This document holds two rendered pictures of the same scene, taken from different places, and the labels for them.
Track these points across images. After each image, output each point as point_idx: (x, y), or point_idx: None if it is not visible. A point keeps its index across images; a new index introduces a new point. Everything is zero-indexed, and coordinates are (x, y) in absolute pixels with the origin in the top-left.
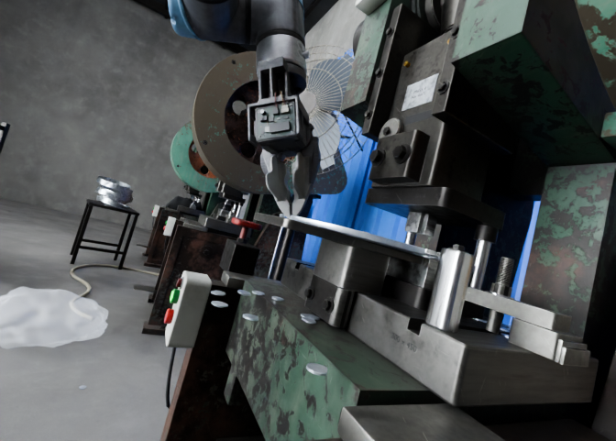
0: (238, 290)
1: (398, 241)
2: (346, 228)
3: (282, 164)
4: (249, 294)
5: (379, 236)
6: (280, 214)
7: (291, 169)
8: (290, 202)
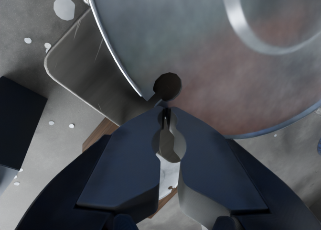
0: (55, 10)
1: (296, 121)
2: (246, 138)
3: (145, 214)
4: (74, 6)
5: (278, 130)
6: (115, 61)
7: (178, 196)
8: (159, 118)
